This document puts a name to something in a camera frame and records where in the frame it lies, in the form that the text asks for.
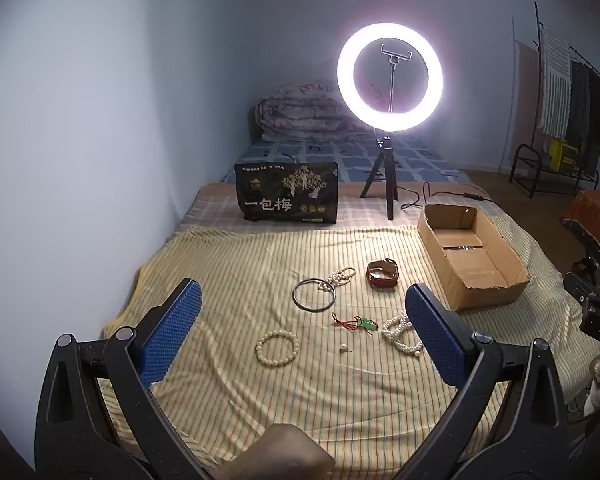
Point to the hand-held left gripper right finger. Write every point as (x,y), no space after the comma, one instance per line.
(430,330)

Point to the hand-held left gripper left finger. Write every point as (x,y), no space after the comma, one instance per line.
(172,330)

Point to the cardboard box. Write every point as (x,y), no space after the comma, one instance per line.
(472,260)

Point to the small pearl bead strand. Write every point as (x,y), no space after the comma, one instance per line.
(337,276)

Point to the black bangle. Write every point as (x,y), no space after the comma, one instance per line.
(295,294)

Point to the orange patterned cloth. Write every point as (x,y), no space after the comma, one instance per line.
(592,210)

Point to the yellow box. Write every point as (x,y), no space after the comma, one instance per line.
(562,154)

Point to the tan cloth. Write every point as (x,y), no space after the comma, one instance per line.
(280,450)

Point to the dark hanging clothes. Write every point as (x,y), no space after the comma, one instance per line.
(587,110)

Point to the black tripod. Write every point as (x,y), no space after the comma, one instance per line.
(386,160)

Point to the black bag with gold print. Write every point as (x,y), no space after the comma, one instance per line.
(285,195)

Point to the white striped hanging cloth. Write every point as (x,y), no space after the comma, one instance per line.
(555,80)

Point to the folded floral quilt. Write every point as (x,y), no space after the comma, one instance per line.
(300,115)

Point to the black clothes rack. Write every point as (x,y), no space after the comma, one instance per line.
(536,20)

